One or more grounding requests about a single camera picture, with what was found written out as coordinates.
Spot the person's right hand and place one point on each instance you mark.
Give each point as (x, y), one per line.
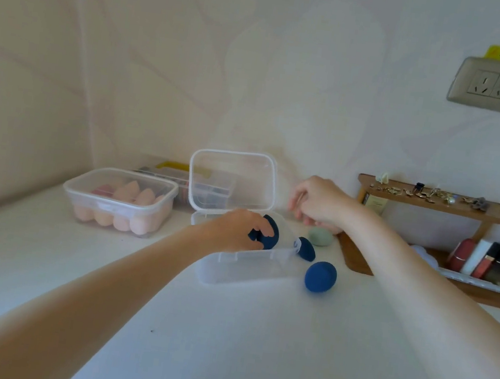
(326, 204)

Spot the person's left hand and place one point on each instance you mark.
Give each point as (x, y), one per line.
(226, 232)

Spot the person's right fingers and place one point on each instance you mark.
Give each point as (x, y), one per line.
(298, 205)

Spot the person's left fingers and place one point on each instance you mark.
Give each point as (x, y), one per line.
(263, 224)

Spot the dark blue cut makeup sponge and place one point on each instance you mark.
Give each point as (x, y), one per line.
(271, 238)

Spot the person's left forearm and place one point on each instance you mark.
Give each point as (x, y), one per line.
(79, 298)

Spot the person's right forearm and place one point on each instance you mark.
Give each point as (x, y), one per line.
(425, 288)

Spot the green makeup sponge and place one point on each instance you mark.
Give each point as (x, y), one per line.
(320, 237)

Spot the dark blue pointed makeup sponge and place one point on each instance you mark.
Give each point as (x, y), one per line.
(307, 249)

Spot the clear plastic box with lid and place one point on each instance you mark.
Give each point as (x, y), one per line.
(232, 184)

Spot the blue round makeup sponge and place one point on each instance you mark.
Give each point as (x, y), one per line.
(320, 277)

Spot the small pale cosmetic box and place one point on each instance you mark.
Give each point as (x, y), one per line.
(375, 204)

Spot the clear container with yellow clip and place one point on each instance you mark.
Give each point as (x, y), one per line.
(174, 175)

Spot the black binder clip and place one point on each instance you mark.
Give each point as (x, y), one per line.
(418, 187)

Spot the pile of pink makeup sponges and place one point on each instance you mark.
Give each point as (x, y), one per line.
(134, 197)

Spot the scatter of small metal jewellery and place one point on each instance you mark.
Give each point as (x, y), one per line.
(433, 195)

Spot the clear plastic storage container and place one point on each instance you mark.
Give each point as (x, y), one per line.
(113, 215)

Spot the red lipstick tube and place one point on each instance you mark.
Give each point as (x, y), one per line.
(461, 255)

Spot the white cosmetic tube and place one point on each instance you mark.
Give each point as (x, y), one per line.
(476, 257)

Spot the clear plastic tray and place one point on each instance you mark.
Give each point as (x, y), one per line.
(472, 279)

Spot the red lip gloss tube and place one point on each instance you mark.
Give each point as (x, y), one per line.
(486, 262)

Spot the wooden desk shelf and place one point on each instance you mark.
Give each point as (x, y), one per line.
(494, 214)

